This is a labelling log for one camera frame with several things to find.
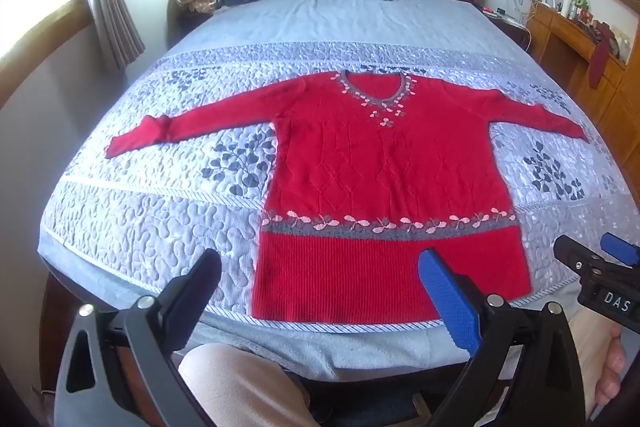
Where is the person's right hand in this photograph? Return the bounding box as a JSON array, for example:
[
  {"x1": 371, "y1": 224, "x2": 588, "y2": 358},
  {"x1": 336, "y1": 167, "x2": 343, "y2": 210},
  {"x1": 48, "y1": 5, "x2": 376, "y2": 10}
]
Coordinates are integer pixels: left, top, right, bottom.
[{"x1": 595, "y1": 331, "x2": 628, "y2": 404}]

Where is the red knit sweater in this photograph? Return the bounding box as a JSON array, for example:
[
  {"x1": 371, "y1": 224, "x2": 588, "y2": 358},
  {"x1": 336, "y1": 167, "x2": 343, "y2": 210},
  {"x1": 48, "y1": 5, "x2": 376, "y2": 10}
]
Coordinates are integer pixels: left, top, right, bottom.
[{"x1": 105, "y1": 69, "x2": 591, "y2": 324}]

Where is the person's beige-trousered leg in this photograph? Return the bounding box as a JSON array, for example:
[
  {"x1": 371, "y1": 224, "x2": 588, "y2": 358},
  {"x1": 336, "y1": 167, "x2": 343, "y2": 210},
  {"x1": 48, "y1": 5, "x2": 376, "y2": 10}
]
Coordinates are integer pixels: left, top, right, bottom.
[
  {"x1": 179, "y1": 342, "x2": 307, "y2": 427},
  {"x1": 567, "y1": 307, "x2": 618, "y2": 418}
]

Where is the wooden desk cabinet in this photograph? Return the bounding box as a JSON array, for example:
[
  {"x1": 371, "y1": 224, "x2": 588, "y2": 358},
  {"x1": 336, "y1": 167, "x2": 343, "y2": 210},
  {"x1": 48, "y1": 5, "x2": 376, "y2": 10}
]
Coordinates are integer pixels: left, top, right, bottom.
[{"x1": 525, "y1": 2, "x2": 640, "y2": 168}]

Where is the blue-grey bed sheet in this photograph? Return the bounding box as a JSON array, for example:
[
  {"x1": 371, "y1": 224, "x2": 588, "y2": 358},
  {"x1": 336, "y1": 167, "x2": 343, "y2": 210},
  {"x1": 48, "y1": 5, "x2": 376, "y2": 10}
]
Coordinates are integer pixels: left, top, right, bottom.
[{"x1": 37, "y1": 0, "x2": 546, "y2": 383}]

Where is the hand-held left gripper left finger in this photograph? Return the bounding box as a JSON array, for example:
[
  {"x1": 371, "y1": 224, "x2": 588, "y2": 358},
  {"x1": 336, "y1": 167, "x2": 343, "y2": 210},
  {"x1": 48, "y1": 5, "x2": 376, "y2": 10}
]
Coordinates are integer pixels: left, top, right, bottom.
[{"x1": 54, "y1": 248, "x2": 223, "y2": 427}]

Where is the wooden nightstand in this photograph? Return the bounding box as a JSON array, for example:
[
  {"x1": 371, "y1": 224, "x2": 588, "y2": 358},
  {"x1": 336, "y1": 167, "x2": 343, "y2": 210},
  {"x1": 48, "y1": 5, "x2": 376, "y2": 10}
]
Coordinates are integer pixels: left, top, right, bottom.
[{"x1": 480, "y1": 4, "x2": 531, "y2": 52}]

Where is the dark red hanging cloth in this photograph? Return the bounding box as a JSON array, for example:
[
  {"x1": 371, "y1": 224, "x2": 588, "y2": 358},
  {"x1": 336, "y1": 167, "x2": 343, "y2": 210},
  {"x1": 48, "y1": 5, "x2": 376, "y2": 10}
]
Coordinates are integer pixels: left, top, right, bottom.
[{"x1": 589, "y1": 23, "x2": 613, "y2": 90}]

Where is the dark wooden bed base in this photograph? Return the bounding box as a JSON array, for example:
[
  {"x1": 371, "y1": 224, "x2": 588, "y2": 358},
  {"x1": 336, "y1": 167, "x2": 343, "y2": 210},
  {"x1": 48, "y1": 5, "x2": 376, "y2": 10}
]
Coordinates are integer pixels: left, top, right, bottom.
[{"x1": 40, "y1": 267, "x2": 86, "y2": 393}]

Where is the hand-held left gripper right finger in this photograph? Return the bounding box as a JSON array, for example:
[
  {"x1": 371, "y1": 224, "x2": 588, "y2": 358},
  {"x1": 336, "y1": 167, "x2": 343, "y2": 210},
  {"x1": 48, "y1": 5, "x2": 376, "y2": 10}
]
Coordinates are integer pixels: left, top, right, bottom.
[{"x1": 418, "y1": 248, "x2": 587, "y2": 427}]

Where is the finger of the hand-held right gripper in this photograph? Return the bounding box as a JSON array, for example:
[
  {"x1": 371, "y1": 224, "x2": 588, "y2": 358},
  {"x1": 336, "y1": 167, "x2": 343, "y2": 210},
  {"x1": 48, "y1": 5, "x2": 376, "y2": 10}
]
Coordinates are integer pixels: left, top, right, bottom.
[
  {"x1": 601, "y1": 232, "x2": 640, "y2": 266},
  {"x1": 553, "y1": 234, "x2": 609, "y2": 278}
]

